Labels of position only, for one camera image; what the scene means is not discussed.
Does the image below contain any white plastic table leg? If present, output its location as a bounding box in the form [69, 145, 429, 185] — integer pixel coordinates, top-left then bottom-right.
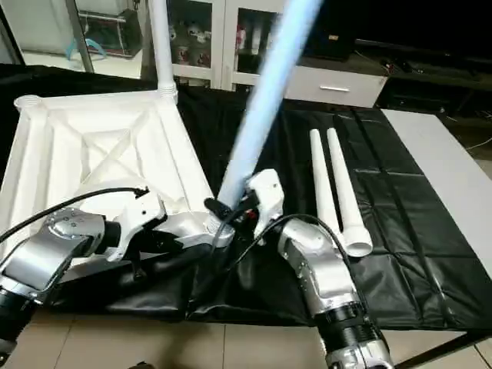
[326, 127, 374, 258]
[309, 128, 340, 232]
[148, 0, 180, 105]
[203, 0, 324, 225]

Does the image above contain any white plastic table top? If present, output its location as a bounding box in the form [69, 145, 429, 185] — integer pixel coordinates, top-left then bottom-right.
[0, 91, 236, 271]

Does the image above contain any white drawer unit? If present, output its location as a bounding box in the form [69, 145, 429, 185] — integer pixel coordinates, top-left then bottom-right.
[284, 65, 388, 109]

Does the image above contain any white glass door cabinet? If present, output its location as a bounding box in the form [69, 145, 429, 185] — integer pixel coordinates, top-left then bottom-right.
[142, 0, 290, 91]

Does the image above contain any black plastic mat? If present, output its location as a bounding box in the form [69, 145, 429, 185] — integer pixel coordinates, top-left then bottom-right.
[0, 63, 492, 333]

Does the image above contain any grey metal storage rack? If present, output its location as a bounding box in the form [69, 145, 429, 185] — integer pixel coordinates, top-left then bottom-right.
[77, 9, 144, 59]

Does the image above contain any white side board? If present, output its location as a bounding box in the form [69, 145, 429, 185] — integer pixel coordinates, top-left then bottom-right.
[382, 109, 492, 279]

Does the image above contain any teal small stool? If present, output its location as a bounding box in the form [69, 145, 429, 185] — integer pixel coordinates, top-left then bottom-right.
[65, 37, 110, 64]

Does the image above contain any black metal table leg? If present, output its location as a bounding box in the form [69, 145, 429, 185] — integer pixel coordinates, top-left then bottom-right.
[400, 329, 492, 369]

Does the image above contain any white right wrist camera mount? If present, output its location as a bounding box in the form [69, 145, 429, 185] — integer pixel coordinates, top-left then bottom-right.
[244, 168, 286, 236]

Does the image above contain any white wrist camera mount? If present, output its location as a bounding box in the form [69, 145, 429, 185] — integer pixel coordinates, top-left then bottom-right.
[244, 168, 286, 236]
[103, 188, 167, 263]

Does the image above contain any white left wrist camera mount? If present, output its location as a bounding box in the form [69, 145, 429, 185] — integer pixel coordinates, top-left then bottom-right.
[103, 188, 167, 263]

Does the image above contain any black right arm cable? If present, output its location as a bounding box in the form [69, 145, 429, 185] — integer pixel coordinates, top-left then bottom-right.
[195, 196, 341, 310]

